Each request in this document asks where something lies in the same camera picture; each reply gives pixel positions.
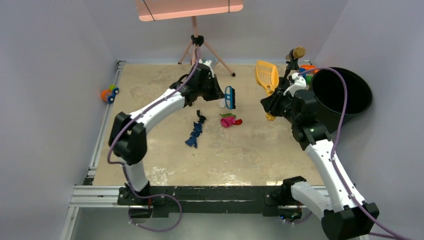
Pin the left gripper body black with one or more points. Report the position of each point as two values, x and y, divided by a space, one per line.
207 90

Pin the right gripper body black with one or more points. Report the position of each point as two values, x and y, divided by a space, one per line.
282 105

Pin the blue hand brush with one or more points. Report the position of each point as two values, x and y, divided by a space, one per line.
230 98

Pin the yellow slotted scoop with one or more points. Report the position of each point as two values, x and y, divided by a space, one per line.
266 76

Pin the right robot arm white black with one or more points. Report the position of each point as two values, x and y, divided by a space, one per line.
344 214

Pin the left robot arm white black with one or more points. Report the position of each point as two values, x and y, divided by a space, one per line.
128 137

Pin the white paper scrap far right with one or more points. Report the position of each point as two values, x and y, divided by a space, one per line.
222 103

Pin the green paper scrap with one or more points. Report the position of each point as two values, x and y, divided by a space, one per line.
226 115

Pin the pink paper scrap right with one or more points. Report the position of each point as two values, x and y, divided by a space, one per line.
228 121

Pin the black paper scrap centre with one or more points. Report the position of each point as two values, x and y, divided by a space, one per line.
201 118

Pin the red paper scrap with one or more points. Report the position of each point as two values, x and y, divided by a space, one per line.
238 122

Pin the blue paper scrap middle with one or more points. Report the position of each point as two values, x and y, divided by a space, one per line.
197 129

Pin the black microphone stand gold head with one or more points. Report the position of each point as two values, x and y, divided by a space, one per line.
292 59

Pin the colourful block toy orange arch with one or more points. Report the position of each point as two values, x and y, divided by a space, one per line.
307 72

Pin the black trash bin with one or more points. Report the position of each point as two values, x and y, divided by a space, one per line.
329 93

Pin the blue paper scrap under gripper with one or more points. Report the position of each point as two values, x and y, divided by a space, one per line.
192 140

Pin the pink light panel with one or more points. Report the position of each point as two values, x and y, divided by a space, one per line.
156 10

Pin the orange green toy car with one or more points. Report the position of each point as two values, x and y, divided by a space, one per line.
109 95

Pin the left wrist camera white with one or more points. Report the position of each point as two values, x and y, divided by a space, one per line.
210 67

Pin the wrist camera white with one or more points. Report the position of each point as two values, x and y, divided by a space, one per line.
298 83
210 67

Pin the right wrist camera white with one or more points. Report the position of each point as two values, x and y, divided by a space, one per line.
298 83

